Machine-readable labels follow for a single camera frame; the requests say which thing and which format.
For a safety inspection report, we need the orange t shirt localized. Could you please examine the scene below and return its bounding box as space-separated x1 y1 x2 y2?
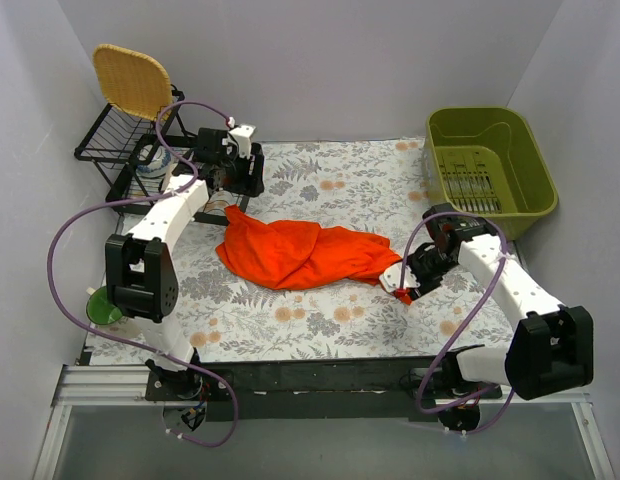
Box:
216 206 401 291

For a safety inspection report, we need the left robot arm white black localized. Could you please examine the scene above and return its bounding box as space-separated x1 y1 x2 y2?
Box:
105 124 264 400

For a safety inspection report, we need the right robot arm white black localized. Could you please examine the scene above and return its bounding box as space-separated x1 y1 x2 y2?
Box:
392 203 594 400

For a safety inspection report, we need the blue white patterned bowl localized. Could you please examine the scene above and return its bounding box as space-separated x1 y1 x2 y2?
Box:
136 146 173 179

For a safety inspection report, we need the floral patterned table cloth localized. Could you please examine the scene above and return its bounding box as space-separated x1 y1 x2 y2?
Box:
84 135 549 366

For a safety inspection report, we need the olive green plastic tub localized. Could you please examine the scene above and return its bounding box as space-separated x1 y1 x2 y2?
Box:
423 107 558 241

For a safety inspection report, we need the woven yellow rattan tray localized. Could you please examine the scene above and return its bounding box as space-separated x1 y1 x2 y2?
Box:
92 44 173 122

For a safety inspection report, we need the green cup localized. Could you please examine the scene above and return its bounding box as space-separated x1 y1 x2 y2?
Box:
86 286 124 326

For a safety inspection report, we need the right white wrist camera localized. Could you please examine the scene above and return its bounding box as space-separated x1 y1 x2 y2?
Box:
379 262 420 294

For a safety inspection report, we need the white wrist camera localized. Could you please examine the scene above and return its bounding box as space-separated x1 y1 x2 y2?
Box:
379 262 420 294
228 124 256 158

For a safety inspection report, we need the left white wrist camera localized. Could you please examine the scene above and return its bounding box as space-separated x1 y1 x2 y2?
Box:
228 124 256 158

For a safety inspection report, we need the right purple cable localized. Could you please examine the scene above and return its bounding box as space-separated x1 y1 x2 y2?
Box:
399 210 516 435

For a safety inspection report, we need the purple cable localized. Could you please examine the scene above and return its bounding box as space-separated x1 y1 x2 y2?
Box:
47 101 240 448
399 210 516 435

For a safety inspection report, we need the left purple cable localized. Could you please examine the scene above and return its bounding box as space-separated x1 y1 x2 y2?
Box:
47 101 240 448

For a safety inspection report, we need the black wire dish rack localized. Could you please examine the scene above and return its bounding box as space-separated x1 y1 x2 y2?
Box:
74 104 259 226

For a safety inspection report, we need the black mounting base plate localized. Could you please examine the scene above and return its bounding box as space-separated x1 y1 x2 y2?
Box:
144 352 504 424

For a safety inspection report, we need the aluminium rail frame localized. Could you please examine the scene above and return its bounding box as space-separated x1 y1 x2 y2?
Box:
34 365 615 479

